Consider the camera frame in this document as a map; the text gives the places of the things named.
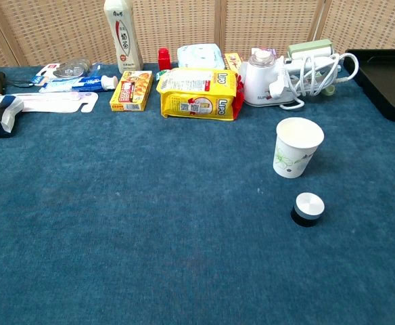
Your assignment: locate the white floral paper cup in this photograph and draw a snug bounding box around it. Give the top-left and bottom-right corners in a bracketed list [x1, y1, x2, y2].
[273, 116, 325, 179]

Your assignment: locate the yellow Lipo snack bag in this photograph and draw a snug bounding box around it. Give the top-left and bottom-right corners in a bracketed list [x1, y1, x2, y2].
[156, 66, 245, 122]

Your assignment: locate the blue carpet table cloth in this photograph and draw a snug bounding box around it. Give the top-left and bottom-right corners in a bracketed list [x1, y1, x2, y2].
[0, 62, 395, 325]

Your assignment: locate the yellow orange food box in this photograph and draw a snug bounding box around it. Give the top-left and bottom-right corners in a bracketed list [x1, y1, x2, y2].
[109, 70, 154, 112]

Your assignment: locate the light blue wet wipes pack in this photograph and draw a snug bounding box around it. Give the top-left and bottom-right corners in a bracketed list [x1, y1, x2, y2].
[177, 44, 226, 70]

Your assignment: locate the narrow red yellow box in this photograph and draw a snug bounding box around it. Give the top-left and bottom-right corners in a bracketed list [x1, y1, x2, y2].
[223, 52, 245, 72]

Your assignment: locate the small red block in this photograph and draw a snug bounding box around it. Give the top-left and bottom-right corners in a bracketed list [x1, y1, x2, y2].
[158, 47, 170, 70]

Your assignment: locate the small white lid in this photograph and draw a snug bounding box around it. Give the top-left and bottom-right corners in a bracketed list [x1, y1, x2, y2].
[290, 192, 325, 228]

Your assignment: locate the blue white toothpaste tube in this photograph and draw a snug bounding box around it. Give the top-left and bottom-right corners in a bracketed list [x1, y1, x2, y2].
[39, 74, 119, 93]

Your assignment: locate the milk tea bottle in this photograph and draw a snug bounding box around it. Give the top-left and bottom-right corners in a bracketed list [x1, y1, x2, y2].
[103, 0, 144, 74]

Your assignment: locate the white toothbrush card package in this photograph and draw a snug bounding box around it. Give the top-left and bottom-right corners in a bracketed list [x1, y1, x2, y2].
[9, 91, 99, 114]

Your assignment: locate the clear blister pack red label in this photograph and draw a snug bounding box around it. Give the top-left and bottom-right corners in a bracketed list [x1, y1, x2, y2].
[30, 58, 102, 85]

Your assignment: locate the green lint roller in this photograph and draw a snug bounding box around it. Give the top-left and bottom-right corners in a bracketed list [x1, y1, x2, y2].
[287, 39, 335, 95]

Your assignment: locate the wicker folding screen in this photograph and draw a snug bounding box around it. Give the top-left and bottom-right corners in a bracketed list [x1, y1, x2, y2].
[0, 0, 395, 68]

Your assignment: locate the black plastic tray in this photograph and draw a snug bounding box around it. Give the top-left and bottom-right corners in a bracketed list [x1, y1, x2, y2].
[343, 48, 395, 122]

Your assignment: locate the white hair dryer with cord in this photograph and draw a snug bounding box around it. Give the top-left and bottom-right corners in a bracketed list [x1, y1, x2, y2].
[239, 49, 341, 108]

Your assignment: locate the white power cable with plug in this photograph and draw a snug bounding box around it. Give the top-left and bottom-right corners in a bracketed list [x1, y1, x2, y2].
[268, 52, 360, 110]

